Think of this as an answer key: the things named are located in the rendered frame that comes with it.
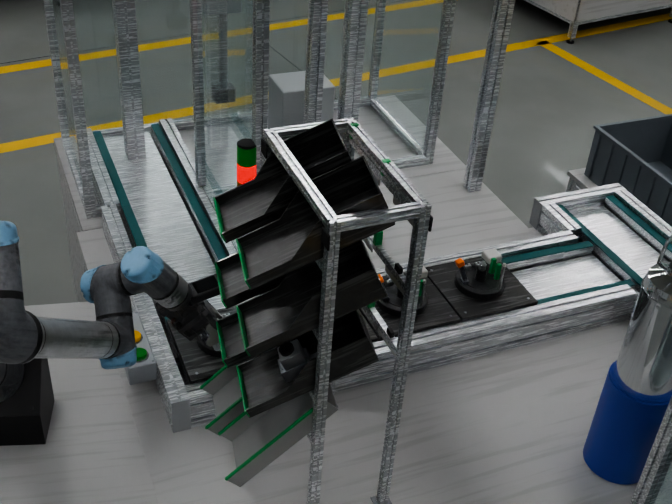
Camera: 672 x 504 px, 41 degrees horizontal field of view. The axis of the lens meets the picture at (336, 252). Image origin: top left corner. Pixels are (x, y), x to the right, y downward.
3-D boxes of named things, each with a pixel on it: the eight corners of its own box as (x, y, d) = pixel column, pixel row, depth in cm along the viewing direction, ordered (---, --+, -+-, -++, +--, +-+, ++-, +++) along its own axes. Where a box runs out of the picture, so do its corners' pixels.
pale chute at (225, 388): (219, 437, 198) (205, 428, 195) (213, 395, 208) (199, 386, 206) (312, 361, 190) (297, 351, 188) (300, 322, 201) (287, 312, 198)
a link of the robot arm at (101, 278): (80, 319, 187) (124, 310, 183) (75, 267, 189) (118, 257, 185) (103, 321, 194) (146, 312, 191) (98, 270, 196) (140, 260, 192)
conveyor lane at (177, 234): (192, 413, 220) (191, 383, 214) (123, 229, 282) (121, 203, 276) (300, 387, 230) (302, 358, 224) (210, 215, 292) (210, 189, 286)
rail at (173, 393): (173, 433, 214) (171, 400, 208) (103, 233, 280) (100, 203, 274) (195, 427, 216) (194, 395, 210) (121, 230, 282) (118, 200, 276)
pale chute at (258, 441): (240, 487, 187) (225, 479, 184) (232, 441, 197) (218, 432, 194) (338, 409, 179) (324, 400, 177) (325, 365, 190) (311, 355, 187)
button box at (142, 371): (129, 386, 221) (127, 367, 217) (113, 333, 236) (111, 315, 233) (157, 379, 223) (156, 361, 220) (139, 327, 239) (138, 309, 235)
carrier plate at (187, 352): (190, 386, 215) (190, 380, 214) (167, 325, 233) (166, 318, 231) (284, 365, 223) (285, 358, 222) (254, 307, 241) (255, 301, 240)
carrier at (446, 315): (379, 343, 232) (383, 305, 225) (343, 289, 250) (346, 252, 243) (460, 324, 240) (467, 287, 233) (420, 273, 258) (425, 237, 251)
